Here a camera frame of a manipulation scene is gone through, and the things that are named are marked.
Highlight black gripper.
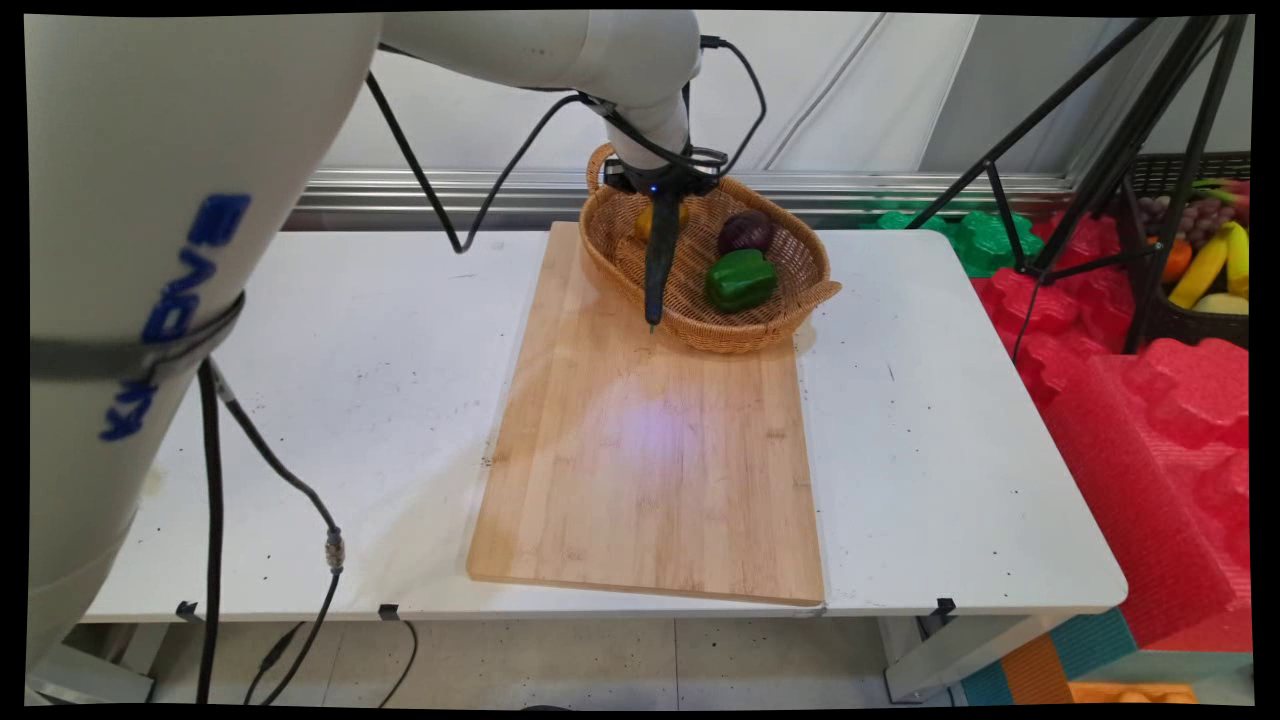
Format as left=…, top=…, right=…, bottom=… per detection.
left=602, top=155, right=721, bottom=243

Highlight dark green toy cucumber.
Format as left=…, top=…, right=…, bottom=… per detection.
left=643, top=194, right=685, bottom=333

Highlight yellow toy pepper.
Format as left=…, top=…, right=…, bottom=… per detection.
left=635, top=202, right=692, bottom=244

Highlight purple toy onion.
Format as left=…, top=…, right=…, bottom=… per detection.
left=717, top=209, right=779, bottom=256

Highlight green toy bell pepper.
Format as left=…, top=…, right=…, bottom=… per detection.
left=705, top=249, right=780, bottom=314

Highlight woven wicker basket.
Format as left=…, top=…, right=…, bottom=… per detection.
left=578, top=143, right=844, bottom=355

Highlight wooden cutting board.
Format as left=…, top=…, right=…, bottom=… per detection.
left=466, top=221, right=828, bottom=608

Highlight green foam mat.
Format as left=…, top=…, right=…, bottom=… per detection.
left=858, top=204, right=1047, bottom=280

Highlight small red foam mat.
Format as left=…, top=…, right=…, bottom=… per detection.
left=972, top=212, right=1141, bottom=409

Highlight black tripod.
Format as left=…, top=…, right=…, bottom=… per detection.
left=905, top=14, right=1251, bottom=356

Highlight purple toy grapes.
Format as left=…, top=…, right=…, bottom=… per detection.
left=1138, top=196, right=1238, bottom=251

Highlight white table leg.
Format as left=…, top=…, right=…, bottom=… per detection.
left=882, top=612, right=1069, bottom=704

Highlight long yellow toy banana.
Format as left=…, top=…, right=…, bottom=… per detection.
left=1168, top=230, right=1230, bottom=311

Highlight black fruit basket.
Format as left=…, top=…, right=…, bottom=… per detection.
left=1128, top=153, right=1252, bottom=351

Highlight large red foam mat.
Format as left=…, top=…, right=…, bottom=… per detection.
left=1040, top=338, right=1253, bottom=653

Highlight short yellow toy banana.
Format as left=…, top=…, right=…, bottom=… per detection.
left=1224, top=221, right=1250, bottom=300

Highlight blue and orange foam mat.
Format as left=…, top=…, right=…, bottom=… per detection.
left=958, top=608, right=1141, bottom=707

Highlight flat orange foam piece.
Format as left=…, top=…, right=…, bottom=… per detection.
left=1068, top=682, right=1199, bottom=705

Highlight grey table leg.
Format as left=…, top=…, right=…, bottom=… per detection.
left=28, top=640, right=157, bottom=704

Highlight aluminium wall rail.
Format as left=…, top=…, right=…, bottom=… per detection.
left=285, top=166, right=1079, bottom=233

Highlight black camera cable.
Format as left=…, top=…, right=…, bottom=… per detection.
left=363, top=35, right=769, bottom=255

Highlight thin black floor cable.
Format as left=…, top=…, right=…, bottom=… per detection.
left=372, top=618, right=419, bottom=708

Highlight black arm cable with connector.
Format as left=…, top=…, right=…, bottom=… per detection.
left=194, top=357, right=347, bottom=706

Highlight grey arm strap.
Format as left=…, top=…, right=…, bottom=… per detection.
left=28, top=292, right=247, bottom=383

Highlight black floor cable with plug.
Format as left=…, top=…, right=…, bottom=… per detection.
left=243, top=620, right=307, bottom=707

